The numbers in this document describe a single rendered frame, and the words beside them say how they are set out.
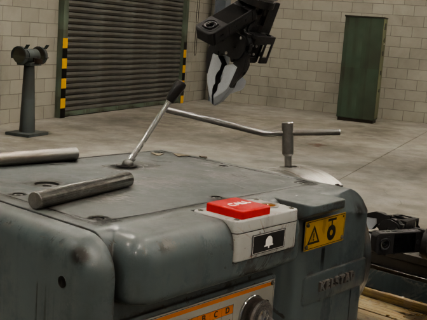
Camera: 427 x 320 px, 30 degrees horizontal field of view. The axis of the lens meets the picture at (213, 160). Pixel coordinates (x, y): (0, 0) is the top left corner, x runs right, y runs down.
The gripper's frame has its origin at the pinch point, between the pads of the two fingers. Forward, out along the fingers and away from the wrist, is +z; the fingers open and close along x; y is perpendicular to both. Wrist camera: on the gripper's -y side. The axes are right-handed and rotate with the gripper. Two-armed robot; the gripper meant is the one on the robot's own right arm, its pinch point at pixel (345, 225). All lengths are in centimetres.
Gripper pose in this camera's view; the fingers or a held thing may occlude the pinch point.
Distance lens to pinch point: 179.6
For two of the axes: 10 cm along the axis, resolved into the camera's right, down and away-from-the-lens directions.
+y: 6.5, -0.7, 7.6
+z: -7.6, -1.6, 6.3
